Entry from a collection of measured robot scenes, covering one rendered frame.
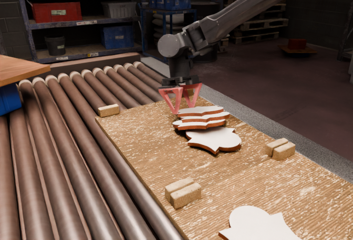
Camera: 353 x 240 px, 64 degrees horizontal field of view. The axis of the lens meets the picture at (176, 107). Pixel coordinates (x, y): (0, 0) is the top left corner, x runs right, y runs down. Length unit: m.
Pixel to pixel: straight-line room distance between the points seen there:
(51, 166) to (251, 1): 0.57
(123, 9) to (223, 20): 4.29
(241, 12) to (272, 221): 0.43
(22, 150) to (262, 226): 0.58
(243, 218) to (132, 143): 0.33
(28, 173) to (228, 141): 0.45
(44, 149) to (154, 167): 0.29
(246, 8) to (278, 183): 0.38
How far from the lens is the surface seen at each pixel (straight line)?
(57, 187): 0.65
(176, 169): 0.62
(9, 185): 0.71
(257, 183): 0.61
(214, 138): 0.69
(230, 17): 0.70
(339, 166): 0.76
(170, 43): 0.72
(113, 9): 4.88
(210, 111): 0.75
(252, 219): 0.52
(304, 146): 0.80
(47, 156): 0.75
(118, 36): 4.99
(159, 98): 0.99
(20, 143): 0.83
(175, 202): 0.52
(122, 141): 0.72
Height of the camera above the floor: 1.32
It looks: 26 degrees down
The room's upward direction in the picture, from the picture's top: straight up
